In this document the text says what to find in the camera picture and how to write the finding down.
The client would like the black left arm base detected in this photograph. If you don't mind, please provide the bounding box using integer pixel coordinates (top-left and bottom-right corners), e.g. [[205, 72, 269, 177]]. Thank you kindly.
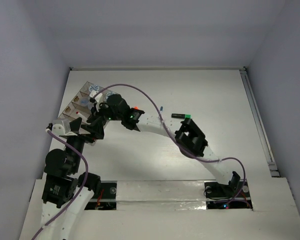
[[85, 181, 117, 211]]

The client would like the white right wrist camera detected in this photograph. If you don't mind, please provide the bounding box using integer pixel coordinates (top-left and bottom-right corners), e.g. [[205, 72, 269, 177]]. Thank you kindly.
[[87, 90, 103, 111]]

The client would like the metal rail on table edge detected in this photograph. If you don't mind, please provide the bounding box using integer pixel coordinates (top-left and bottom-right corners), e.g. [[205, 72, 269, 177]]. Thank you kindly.
[[239, 67, 281, 178]]

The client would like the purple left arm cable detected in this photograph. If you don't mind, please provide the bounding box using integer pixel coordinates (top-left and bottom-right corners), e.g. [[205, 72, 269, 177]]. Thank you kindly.
[[31, 129, 89, 240]]

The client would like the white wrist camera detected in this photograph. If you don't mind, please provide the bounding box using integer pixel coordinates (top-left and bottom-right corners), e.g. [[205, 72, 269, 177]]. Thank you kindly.
[[45, 118, 77, 137], [87, 90, 103, 111]]

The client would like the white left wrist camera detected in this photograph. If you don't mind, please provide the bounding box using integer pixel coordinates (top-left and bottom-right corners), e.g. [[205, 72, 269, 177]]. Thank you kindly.
[[45, 118, 77, 137]]

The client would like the clear jar of paper clips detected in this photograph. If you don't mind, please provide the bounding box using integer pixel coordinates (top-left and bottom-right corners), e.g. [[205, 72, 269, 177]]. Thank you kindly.
[[79, 97, 91, 108]]

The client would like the clear three-bin organizer tray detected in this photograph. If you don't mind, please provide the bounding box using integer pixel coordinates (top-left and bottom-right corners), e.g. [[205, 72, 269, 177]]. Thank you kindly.
[[55, 80, 116, 147]]

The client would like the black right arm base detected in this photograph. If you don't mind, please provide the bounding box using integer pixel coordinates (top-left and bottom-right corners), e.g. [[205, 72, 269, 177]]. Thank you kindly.
[[203, 181, 253, 210]]

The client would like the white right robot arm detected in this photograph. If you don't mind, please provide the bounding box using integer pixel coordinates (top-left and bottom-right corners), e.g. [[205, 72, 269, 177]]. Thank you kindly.
[[89, 91, 241, 196]]

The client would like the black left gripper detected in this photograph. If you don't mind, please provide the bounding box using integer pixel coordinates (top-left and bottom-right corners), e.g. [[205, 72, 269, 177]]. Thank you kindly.
[[65, 114, 104, 172]]

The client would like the blue-lidded cleaning gel jar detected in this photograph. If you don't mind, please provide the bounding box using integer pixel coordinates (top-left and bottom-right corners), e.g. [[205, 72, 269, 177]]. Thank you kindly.
[[88, 84, 100, 93]]

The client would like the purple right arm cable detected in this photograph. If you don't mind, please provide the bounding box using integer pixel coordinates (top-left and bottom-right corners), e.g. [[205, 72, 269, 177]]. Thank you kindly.
[[94, 83, 247, 208]]

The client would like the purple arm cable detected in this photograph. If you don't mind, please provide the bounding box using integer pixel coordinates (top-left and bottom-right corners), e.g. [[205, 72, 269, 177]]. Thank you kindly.
[[94, 83, 247, 208], [31, 129, 89, 240]]

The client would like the green-capped black highlighter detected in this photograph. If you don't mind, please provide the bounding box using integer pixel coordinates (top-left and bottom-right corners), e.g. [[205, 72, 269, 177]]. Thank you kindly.
[[171, 113, 192, 119]]

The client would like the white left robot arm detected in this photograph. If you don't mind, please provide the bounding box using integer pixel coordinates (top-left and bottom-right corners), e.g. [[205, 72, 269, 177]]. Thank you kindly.
[[33, 117, 104, 240]]

